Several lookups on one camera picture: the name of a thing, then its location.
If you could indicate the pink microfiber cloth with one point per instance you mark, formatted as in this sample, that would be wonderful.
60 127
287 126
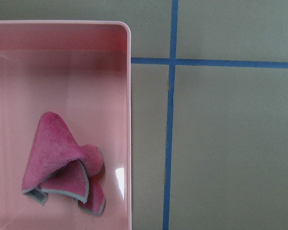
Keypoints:
58 165

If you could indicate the pink plastic bin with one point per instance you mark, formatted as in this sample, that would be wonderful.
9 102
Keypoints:
80 70

